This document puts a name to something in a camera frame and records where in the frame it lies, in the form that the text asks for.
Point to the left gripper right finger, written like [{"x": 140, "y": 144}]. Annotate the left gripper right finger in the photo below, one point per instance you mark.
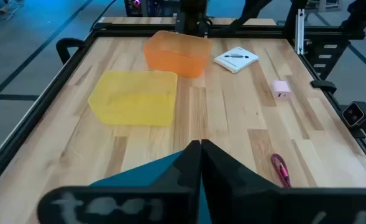
[{"x": 248, "y": 202}]

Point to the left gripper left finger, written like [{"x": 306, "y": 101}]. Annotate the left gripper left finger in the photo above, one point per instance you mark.
[{"x": 123, "y": 205}]

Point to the pink pen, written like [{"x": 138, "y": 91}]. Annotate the pink pen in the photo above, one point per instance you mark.
[{"x": 282, "y": 171}]

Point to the pink charger cube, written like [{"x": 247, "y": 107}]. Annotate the pink charger cube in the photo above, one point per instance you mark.
[{"x": 279, "y": 88}]

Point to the white printed box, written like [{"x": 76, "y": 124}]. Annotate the white printed box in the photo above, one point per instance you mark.
[{"x": 235, "y": 62}]

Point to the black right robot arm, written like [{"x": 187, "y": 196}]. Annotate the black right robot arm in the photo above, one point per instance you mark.
[{"x": 192, "y": 15}]

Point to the teal plastic bin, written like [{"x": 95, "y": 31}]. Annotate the teal plastic bin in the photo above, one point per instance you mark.
[{"x": 145, "y": 174}]

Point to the yellow translucent plastic bin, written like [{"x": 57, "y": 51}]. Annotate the yellow translucent plastic bin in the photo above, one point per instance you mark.
[{"x": 133, "y": 99}]

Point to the orange translucent plastic bin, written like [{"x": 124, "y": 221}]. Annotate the orange translucent plastic bin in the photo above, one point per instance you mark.
[{"x": 176, "y": 56}]

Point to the black computer tower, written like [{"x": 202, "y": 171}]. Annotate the black computer tower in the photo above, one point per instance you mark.
[{"x": 145, "y": 6}]

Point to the black aluminium table frame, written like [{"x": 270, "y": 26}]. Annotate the black aluminium table frame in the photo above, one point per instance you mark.
[{"x": 30, "y": 121}]

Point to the black table-level camera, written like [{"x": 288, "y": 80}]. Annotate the black table-level camera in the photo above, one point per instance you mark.
[{"x": 353, "y": 113}]

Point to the black frame bracket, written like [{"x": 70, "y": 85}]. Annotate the black frame bracket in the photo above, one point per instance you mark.
[{"x": 322, "y": 85}]

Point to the silver aluminium extrusion post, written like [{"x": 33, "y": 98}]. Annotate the silver aluminium extrusion post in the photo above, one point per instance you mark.
[{"x": 300, "y": 31}]

